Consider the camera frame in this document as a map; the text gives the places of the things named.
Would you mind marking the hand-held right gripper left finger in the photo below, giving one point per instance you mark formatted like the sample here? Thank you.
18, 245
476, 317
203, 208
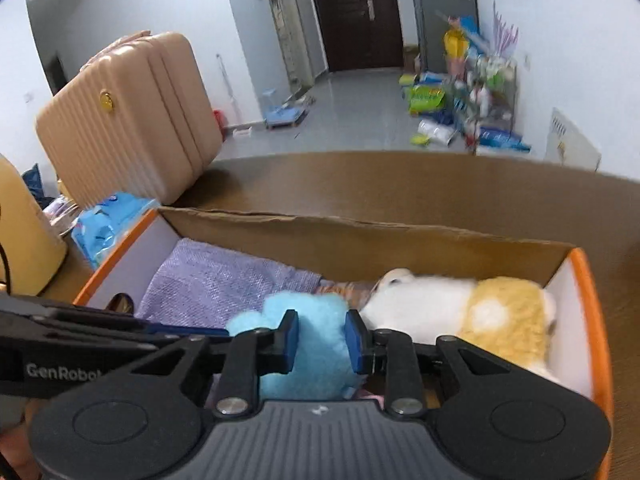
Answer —
290, 342

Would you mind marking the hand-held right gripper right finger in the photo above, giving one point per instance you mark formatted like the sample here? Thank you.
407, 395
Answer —
356, 345

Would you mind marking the green packet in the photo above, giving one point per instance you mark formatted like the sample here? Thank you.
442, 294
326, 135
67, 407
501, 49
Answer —
427, 100

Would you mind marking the blue flat packets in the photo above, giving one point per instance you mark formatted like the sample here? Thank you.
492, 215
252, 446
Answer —
502, 141

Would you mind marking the yellow white plush toy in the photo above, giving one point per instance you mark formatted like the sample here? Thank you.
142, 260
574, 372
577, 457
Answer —
450, 310

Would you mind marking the purple artificial flowers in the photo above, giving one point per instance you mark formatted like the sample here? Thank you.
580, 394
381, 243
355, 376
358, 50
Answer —
505, 30

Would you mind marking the light interior door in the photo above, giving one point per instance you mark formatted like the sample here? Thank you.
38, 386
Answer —
287, 25

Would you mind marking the light blue fluffy cloth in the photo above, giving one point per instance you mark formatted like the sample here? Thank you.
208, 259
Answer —
320, 355

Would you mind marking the dark brown entrance door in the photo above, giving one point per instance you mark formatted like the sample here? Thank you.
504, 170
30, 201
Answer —
355, 15

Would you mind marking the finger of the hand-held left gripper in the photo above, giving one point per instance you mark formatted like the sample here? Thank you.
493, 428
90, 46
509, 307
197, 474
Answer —
190, 331
75, 336

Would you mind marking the white roll package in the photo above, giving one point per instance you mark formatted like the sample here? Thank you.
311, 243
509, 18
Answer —
437, 132

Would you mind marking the purple woven towel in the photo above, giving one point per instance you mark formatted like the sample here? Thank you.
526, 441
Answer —
215, 280

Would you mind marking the pink ribbed suitcase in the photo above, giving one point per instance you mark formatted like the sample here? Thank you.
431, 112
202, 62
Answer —
135, 120

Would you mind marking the yellow thermos jug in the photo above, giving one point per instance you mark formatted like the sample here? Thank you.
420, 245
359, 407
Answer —
27, 230

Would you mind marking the red cardboard box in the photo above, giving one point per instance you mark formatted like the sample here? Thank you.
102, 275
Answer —
350, 245

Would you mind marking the blue step stool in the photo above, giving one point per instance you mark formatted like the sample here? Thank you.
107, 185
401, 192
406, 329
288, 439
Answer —
285, 112

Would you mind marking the blue tissue packet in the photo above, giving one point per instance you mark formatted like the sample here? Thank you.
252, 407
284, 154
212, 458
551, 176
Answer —
110, 225

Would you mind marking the yellow bucket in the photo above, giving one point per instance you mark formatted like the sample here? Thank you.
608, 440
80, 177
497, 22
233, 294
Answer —
455, 42

